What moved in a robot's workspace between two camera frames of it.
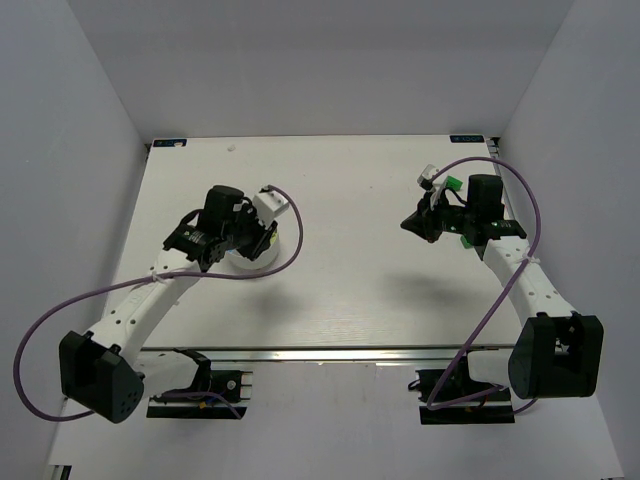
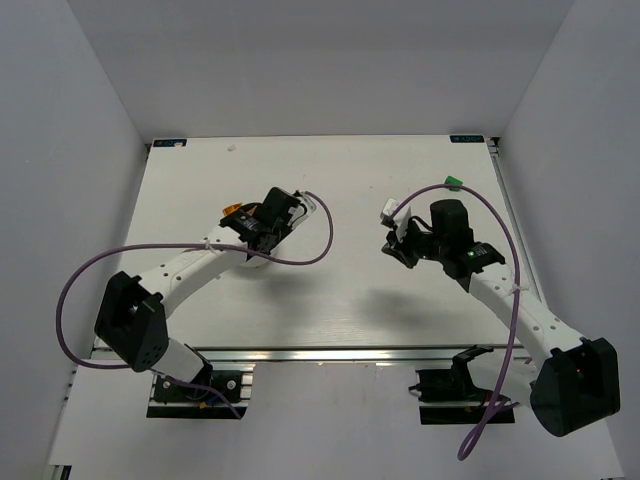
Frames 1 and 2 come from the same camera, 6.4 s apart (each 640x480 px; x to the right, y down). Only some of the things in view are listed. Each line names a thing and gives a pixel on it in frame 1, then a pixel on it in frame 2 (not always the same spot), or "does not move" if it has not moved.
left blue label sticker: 169,142 does not move
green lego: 453,183 does not move
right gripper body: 432,221 -> 400,248
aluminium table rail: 348,355 does not move
